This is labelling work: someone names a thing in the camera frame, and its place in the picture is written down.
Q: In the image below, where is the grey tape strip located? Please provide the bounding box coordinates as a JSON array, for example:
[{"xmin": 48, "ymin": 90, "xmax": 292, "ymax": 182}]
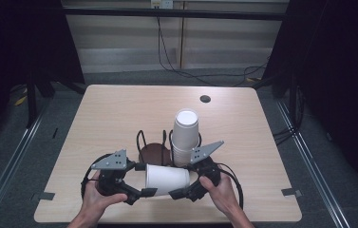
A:
[
  {"xmin": 281, "ymin": 187, "xmax": 303, "ymax": 198},
  {"xmin": 31, "ymin": 191, "xmax": 56, "ymax": 201}
]

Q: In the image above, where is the person's right hand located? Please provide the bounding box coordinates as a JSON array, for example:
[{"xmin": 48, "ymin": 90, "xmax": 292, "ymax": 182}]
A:
[{"xmin": 198, "ymin": 172, "xmax": 245, "ymax": 220}]

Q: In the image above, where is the black horizontal metal bar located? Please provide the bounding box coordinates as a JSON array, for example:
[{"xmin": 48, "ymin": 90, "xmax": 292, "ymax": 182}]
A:
[{"xmin": 62, "ymin": 7, "xmax": 287, "ymax": 22}]

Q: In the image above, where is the black floor cable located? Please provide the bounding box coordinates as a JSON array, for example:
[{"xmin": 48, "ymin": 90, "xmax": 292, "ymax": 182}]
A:
[{"xmin": 156, "ymin": 16, "xmax": 271, "ymax": 88}]

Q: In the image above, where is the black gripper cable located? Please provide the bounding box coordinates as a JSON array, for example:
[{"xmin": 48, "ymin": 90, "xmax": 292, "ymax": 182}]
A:
[
  {"xmin": 213, "ymin": 161, "xmax": 245, "ymax": 211},
  {"xmin": 80, "ymin": 152, "xmax": 114, "ymax": 198}
]

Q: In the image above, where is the person's left hand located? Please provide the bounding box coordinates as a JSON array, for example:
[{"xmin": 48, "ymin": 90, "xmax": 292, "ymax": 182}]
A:
[{"xmin": 81, "ymin": 170, "xmax": 129, "ymax": 222}]

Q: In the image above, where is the white wall socket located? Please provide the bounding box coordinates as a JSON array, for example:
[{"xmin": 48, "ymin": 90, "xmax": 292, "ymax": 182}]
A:
[{"xmin": 150, "ymin": 0, "xmax": 175, "ymax": 10}]

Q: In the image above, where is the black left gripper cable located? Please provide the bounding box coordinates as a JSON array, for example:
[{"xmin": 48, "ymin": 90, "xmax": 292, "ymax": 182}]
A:
[{"xmin": 80, "ymin": 152, "xmax": 114, "ymax": 198}]

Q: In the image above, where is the white disposable paper cup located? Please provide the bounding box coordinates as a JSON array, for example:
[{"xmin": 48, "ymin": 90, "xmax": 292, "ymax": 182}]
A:
[{"xmin": 144, "ymin": 163, "xmax": 191, "ymax": 197}]

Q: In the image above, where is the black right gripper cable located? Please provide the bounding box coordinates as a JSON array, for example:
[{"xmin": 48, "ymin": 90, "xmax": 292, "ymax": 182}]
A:
[{"xmin": 213, "ymin": 161, "xmax": 245, "ymax": 211}]

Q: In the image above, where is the black metal stand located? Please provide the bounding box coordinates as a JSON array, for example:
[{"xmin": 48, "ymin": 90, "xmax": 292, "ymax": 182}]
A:
[{"xmin": 24, "ymin": 72, "xmax": 40, "ymax": 129}]

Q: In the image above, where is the black curtain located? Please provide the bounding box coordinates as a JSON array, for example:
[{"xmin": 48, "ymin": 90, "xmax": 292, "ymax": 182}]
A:
[
  {"xmin": 0, "ymin": 0, "xmax": 85, "ymax": 153},
  {"xmin": 261, "ymin": 0, "xmax": 358, "ymax": 191}
]

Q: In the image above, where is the dark brown wire cup holder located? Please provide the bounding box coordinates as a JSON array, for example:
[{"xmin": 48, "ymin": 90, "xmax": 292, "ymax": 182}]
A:
[{"xmin": 136, "ymin": 128, "xmax": 203, "ymax": 169}]

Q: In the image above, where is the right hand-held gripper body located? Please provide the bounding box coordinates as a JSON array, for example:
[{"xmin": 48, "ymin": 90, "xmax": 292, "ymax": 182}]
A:
[{"xmin": 185, "ymin": 141, "xmax": 225, "ymax": 202}]

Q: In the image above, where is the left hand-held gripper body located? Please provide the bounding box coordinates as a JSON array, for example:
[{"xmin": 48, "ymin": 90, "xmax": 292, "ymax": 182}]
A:
[{"xmin": 90, "ymin": 149, "xmax": 137, "ymax": 198}]

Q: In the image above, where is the stack of white cups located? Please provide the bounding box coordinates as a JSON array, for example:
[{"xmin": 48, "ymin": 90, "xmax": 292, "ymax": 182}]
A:
[{"xmin": 171, "ymin": 108, "xmax": 200, "ymax": 168}]

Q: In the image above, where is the bundle of black cables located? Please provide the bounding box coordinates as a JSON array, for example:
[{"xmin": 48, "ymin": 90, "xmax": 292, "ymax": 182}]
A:
[{"xmin": 273, "ymin": 85, "xmax": 306, "ymax": 146}]

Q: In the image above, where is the metal floor rail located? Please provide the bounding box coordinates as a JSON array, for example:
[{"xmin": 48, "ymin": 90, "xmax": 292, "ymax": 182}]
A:
[
  {"xmin": 274, "ymin": 99, "xmax": 350, "ymax": 228},
  {"xmin": 0, "ymin": 101, "xmax": 52, "ymax": 228}
]

